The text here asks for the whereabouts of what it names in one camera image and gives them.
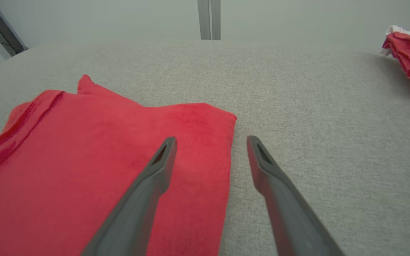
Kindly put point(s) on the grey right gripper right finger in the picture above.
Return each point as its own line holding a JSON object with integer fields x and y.
{"x": 290, "y": 213}

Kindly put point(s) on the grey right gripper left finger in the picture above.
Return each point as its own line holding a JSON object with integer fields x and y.
{"x": 137, "y": 206}

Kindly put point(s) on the red basketball jersey with numbers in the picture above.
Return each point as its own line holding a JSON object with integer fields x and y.
{"x": 66, "y": 160}

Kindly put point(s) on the grey double partition post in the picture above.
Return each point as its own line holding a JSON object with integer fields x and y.
{"x": 208, "y": 17}

